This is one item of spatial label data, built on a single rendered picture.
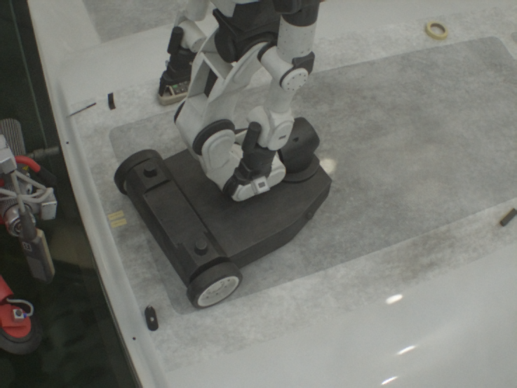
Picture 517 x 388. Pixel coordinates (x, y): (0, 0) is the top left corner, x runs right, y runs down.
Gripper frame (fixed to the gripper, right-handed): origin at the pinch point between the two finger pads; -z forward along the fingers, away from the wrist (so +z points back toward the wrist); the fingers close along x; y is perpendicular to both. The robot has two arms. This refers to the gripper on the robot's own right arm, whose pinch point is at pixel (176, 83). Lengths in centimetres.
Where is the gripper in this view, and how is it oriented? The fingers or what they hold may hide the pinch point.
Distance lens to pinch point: 277.1
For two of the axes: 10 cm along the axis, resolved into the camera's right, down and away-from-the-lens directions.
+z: 2.4, -6.1, -7.6
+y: 5.4, 7.3, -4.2
